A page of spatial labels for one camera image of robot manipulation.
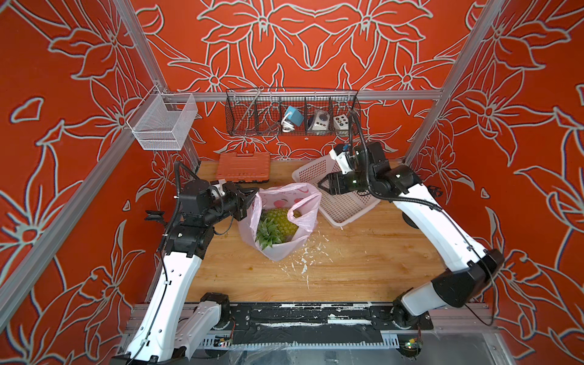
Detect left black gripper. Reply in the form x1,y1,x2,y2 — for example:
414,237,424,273
203,182,259,228

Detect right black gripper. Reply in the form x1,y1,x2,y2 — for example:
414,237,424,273
315,171,375,196

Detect white perforated plastic basket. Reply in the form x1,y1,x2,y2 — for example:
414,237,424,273
292,156,380,228

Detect pink plastic bag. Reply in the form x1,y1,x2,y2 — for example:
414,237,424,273
238,182,322,262

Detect pineapple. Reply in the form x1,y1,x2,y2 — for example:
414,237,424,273
255,208,298,249

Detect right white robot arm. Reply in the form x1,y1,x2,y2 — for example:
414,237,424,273
318,164,504,329

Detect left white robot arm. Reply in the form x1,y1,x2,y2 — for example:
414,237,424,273
110,179,259,364

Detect orange plastic tool case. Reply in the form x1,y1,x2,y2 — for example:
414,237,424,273
216,152,271,183

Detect white device with knobs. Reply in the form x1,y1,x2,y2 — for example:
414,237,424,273
308,109,331,135

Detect white button box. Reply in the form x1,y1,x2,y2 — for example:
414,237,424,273
332,114,349,136

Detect left black round stand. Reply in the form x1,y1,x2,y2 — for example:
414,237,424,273
144,210,167,226

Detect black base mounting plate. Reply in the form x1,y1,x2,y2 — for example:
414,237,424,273
212,302,433,348

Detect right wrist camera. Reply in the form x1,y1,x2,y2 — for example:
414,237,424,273
328,144,354,175

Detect teal box with cable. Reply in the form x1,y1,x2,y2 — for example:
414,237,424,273
280,106,304,133

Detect black wire wall basket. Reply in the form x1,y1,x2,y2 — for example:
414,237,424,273
225,87,360,137

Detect clear wire wall basket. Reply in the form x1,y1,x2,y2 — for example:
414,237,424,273
126,94,199,152

